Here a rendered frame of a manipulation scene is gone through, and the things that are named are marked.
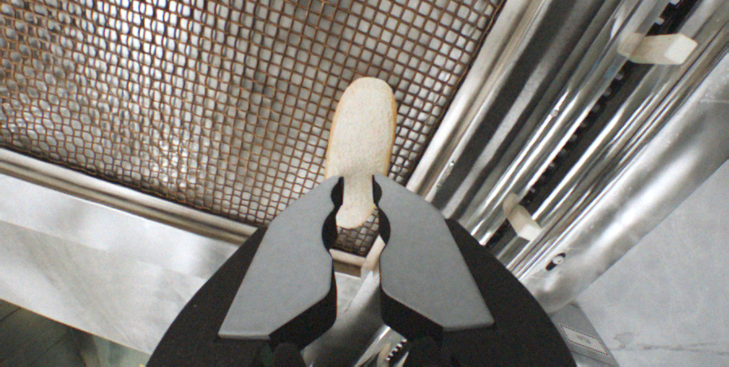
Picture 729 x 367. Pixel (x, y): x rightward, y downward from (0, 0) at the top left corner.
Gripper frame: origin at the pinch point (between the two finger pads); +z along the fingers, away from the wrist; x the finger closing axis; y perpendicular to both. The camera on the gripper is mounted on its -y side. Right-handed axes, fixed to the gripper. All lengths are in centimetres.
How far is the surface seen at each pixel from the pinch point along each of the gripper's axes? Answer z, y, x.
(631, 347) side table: 2.2, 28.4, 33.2
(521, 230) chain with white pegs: 2.5, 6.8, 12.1
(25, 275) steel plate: 19, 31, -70
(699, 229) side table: 3.8, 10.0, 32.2
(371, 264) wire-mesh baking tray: 2.0, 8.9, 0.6
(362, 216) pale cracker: 1.5, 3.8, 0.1
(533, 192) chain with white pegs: 5.2, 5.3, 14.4
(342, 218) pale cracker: 1.4, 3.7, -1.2
